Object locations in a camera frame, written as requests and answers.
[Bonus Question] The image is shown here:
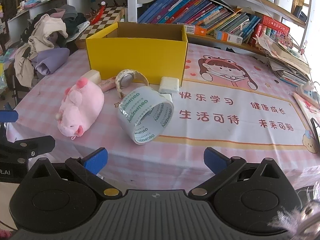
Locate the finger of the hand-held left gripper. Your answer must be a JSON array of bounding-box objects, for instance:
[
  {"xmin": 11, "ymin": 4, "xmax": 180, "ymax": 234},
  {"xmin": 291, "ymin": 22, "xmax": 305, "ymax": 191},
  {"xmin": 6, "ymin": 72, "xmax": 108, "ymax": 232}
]
[
  {"xmin": 0, "ymin": 135, "xmax": 55, "ymax": 165},
  {"xmin": 0, "ymin": 110, "xmax": 19, "ymax": 143}
]

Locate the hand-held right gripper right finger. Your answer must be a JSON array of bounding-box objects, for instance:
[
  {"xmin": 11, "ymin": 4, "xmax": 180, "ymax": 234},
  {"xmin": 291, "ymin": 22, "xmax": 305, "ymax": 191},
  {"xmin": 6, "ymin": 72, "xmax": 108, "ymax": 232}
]
[{"xmin": 187, "ymin": 147, "xmax": 288, "ymax": 201}]

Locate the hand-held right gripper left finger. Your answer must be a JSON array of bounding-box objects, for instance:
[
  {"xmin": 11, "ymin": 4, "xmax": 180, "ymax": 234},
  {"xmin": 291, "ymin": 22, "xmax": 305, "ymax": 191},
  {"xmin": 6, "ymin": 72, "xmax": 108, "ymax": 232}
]
[{"xmin": 25, "ymin": 148, "xmax": 123, "ymax": 201}]

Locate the pink plush pig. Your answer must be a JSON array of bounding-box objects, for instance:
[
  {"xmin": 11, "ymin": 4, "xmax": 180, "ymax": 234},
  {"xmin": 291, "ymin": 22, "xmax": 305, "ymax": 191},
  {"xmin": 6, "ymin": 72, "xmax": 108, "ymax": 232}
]
[{"xmin": 56, "ymin": 77, "xmax": 105, "ymax": 140}]

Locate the clear packing tape roll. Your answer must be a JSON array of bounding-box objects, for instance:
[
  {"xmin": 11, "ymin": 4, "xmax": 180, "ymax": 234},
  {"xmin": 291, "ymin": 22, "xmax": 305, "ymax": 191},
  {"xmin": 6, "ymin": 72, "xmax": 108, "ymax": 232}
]
[{"xmin": 117, "ymin": 86, "xmax": 174, "ymax": 145}]

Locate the pink eraser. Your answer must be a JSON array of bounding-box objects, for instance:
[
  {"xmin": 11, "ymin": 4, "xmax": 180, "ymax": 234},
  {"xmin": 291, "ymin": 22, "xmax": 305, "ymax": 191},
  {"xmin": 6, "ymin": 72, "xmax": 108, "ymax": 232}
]
[{"xmin": 97, "ymin": 79, "xmax": 117, "ymax": 91}]

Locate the white eraser block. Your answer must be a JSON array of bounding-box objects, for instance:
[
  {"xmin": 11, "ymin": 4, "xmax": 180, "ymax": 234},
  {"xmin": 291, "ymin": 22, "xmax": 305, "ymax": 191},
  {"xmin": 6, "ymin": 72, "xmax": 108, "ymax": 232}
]
[{"xmin": 80, "ymin": 69, "xmax": 101, "ymax": 83}]

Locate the white wrist watch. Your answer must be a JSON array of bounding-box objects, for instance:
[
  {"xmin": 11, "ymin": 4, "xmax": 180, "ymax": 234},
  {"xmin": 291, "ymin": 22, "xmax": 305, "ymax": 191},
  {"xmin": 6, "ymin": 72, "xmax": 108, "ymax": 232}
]
[{"xmin": 115, "ymin": 69, "xmax": 150, "ymax": 100}]

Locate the white charger adapter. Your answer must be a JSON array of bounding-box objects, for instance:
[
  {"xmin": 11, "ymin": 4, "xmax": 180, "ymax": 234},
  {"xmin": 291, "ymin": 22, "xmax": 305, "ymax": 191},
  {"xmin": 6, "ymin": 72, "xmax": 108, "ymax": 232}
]
[{"xmin": 158, "ymin": 77, "xmax": 181, "ymax": 95}]

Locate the yellow cardboard box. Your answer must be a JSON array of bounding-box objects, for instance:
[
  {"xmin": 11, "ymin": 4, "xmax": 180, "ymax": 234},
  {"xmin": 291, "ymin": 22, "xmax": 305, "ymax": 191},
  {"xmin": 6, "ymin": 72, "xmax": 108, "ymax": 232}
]
[{"xmin": 85, "ymin": 22, "xmax": 188, "ymax": 85}]

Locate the pink checked printed tablecloth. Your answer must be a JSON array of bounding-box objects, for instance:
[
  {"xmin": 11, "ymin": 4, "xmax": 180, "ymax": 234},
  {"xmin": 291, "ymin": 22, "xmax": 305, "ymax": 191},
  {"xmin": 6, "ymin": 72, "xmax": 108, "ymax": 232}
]
[{"xmin": 5, "ymin": 42, "xmax": 320, "ymax": 190}]

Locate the lilac hoodie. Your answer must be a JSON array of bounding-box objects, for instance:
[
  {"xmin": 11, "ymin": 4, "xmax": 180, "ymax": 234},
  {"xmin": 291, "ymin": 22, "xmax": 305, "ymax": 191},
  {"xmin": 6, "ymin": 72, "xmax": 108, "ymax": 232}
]
[{"xmin": 32, "ymin": 47, "xmax": 70, "ymax": 76}]

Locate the lilac fuzzy cloth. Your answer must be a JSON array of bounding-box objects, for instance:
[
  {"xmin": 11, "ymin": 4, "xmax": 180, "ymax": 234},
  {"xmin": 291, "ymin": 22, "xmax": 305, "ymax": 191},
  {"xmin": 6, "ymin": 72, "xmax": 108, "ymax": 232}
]
[{"xmin": 267, "ymin": 180, "xmax": 320, "ymax": 240}]

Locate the black tablet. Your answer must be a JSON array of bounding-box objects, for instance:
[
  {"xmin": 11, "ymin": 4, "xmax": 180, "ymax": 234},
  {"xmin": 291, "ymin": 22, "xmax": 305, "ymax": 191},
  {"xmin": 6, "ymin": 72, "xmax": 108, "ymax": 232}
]
[{"xmin": 310, "ymin": 117, "xmax": 320, "ymax": 154}]

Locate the pink book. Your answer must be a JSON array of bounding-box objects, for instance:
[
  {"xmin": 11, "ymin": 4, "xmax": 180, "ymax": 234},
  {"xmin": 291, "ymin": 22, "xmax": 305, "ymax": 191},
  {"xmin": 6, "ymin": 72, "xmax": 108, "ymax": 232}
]
[{"xmin": 292, "ymin": 92, "xmax": 320, "ymax": 133}]

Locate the white power strip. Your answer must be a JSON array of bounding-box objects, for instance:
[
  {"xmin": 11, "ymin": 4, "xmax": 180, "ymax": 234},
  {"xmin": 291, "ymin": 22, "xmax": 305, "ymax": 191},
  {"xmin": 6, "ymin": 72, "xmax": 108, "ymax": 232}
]
[{"xmin": 297, "ymin": 81, "xmax": 320, "ymax": 107}]

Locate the stack of papers and booklets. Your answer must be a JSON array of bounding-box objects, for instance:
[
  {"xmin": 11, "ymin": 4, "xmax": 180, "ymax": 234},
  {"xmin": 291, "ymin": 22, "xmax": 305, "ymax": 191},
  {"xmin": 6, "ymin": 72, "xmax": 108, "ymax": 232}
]
[{"xmin": 255, "ymin": 34, "xmax": 312, "ymax": 88}]

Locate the white and blue box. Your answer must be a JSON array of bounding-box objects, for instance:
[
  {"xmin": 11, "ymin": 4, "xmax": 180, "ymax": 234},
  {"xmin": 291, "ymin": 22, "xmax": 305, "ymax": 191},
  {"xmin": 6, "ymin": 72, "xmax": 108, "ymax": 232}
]
[{"xmin": 213, "ymin": 29, "xmax": 244, "ymax": 45}]

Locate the orange box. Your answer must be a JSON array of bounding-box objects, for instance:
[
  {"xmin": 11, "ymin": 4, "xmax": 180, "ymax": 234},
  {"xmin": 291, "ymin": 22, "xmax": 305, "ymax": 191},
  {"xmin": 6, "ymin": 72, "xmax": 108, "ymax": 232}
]
[{"xmin": 183, "ymin": 24, "xmax": 208, "ymax": 36}]

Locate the wooden chessboard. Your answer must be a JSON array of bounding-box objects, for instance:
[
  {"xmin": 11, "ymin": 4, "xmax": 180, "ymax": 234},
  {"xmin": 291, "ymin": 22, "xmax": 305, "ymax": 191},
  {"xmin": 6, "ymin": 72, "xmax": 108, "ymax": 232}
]
[{"xmin": 75, "ymin": 6, "xmax": 125, "ymax": 49}]

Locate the red tassel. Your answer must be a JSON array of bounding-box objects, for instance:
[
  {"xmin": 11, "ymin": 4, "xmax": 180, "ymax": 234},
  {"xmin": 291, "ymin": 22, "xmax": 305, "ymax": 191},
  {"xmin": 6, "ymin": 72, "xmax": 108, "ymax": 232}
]
[{"xmin": 89, "ymin": 1, "xmax": 107, "ymax": 25}]

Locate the stack of red boxes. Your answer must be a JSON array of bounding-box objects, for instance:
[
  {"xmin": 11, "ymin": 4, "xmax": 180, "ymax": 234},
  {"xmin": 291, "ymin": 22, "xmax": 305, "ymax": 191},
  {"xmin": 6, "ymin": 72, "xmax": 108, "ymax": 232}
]
[{"xmin": 250, "ymin": 14, "xmax": 291, "ymax": 47}]

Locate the row of colourful books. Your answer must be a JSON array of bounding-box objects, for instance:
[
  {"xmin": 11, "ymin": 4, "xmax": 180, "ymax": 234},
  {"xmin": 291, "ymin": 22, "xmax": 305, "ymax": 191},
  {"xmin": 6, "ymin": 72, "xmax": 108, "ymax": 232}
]
[{"xmin": 137, "ymin": 0, "xmax": 262, "ymax": 43}]

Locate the white shelf unit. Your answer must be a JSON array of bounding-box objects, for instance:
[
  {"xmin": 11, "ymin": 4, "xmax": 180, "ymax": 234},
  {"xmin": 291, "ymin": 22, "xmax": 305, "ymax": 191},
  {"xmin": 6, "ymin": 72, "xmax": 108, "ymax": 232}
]
[{"xmin": 7, "ymin": 0, "xmax": 309, "ymax": 55}]

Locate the white storage container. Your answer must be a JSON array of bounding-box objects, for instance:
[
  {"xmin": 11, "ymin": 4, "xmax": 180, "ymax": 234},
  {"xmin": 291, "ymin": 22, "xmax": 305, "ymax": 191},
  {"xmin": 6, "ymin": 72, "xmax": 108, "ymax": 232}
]
[{"xmin": 273, "ymin": 0, "xmax": 295, "ymax": 13}]

